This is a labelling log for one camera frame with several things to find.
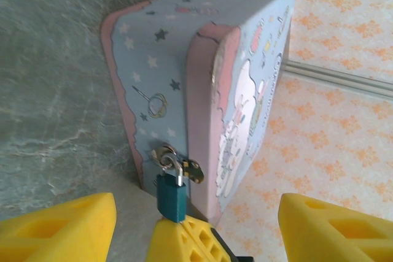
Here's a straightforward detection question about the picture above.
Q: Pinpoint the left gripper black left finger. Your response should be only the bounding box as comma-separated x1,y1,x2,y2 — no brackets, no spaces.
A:
0,192,117,262

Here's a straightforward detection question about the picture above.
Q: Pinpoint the aluminium rail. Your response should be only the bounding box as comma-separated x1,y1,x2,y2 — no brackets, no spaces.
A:
283,58,393,99

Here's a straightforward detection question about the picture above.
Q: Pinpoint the blue pink tin box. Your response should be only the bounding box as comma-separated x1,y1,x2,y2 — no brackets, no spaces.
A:
99,0,297,226

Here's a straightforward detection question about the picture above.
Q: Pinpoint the teal padlock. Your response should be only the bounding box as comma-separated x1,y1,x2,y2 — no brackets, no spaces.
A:
155,151,188,224

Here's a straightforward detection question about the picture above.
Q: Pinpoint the brass hasp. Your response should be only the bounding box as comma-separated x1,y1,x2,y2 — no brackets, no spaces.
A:
149,141,206,185

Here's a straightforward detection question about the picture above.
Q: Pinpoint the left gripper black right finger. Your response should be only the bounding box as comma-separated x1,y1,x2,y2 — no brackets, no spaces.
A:
277,191,393,262

